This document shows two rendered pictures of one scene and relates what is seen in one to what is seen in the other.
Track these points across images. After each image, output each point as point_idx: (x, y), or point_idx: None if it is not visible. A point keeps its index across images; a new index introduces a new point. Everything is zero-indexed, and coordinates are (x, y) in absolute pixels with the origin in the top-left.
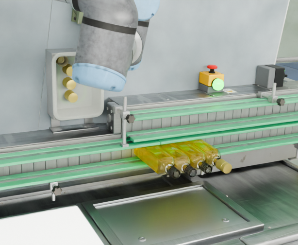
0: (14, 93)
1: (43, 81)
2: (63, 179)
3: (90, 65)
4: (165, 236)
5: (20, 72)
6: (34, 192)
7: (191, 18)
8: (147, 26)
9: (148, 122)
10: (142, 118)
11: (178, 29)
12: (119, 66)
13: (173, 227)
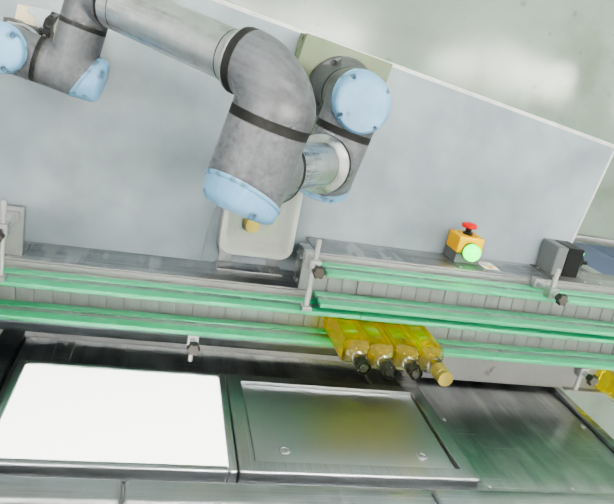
0: (176, 202)
1: None
2: (207, 335)
3: (222, 175)
4: (320, 456)
5: (190, 176)
6: (176, 343)
7: (452, 149)
8: (365, 144)
9: (352, 284)
10: (339, 276)
11: (429, 161)
12: (267, 186)
13: (338, 446)
